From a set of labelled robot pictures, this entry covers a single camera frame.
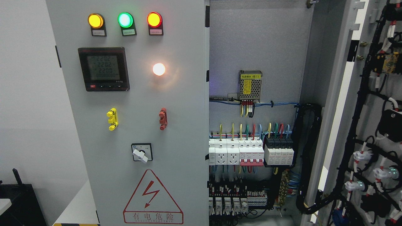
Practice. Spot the grey cabinet door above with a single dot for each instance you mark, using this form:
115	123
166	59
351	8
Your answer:
354	179
181	44

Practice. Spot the red terminal connector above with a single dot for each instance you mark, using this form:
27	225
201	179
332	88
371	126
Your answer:
163	119

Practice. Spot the metal mesh power supply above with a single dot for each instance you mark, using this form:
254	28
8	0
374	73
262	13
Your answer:
250	83

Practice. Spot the white socket breaker row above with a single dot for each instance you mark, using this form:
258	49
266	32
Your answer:
236	152

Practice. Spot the white glowing indicator lamp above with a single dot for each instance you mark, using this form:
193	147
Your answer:
159	69

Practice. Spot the black white surge protector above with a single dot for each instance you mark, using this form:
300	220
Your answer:
278	151

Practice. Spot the yellow terminal connector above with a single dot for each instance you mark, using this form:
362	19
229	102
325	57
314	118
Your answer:
113	120

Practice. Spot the lower relay terminal row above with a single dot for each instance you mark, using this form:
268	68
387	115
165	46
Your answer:
230	199

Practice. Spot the red triangle warning sticker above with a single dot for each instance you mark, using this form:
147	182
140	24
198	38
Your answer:
151	203

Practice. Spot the red indicator lamp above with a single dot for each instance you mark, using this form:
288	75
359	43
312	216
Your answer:
154	19

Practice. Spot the black digital power meter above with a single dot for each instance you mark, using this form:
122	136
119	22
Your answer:
104	69

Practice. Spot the brass terminal bar right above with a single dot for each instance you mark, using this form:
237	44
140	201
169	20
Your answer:
285	179

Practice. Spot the green indicator lamp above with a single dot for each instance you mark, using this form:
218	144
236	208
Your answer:
125	20

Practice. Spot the yellow indicator lamp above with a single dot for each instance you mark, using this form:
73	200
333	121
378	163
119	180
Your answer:
95	20

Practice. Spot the black box on left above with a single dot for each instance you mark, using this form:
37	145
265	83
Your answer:
24	209

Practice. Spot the black white rotary switch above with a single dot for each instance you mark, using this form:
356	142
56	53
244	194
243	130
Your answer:
142	152

